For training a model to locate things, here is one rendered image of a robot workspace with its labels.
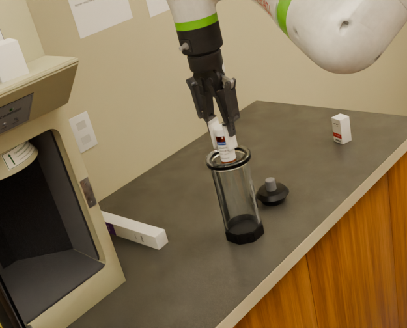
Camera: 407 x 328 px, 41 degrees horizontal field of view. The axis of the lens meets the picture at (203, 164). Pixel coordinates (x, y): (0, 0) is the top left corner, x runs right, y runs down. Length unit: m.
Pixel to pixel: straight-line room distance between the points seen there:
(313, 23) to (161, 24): 1.15
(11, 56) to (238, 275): 0.68
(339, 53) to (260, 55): 1.52
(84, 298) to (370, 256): 0.89
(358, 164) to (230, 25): 0.81
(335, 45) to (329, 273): 0.90
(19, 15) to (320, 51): 0.58
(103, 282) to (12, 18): 0.61
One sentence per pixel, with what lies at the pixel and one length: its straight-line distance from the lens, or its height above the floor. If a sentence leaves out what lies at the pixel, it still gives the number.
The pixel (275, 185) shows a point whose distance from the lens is 1.47.
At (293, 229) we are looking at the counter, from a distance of 1.37.
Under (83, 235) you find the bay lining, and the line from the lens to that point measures 1.31.
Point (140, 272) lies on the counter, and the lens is 1.36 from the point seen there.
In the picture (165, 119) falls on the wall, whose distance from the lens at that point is 1.91.
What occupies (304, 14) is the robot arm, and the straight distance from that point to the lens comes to 0.80.
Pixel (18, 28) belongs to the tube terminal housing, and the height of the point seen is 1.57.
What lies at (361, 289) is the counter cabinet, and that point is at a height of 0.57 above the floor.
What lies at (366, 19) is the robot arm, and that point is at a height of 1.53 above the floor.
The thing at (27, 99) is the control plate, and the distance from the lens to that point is 1.01.
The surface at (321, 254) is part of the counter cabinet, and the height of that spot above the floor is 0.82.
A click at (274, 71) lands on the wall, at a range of 2.35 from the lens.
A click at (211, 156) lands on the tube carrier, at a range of 1.30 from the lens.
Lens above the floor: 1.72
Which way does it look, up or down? 26 degrees down
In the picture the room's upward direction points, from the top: 14 degrees counter-clockwise
